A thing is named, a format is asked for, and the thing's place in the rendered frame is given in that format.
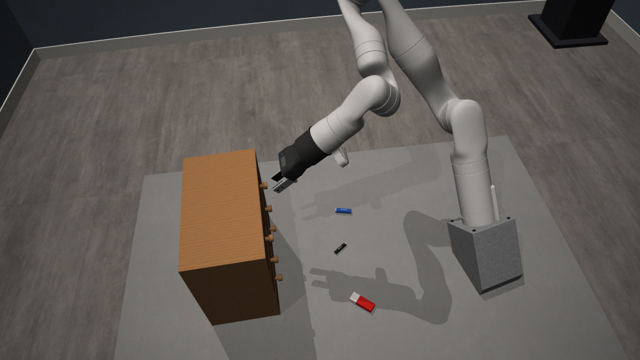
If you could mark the red and white eraser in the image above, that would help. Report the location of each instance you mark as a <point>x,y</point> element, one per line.
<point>362,302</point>

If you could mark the small brown wooden chest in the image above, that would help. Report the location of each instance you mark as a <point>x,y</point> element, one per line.
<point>222,256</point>

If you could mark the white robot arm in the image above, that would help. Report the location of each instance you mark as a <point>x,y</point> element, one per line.
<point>378,92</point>

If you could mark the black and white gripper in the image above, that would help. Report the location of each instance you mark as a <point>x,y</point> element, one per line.
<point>318,142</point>

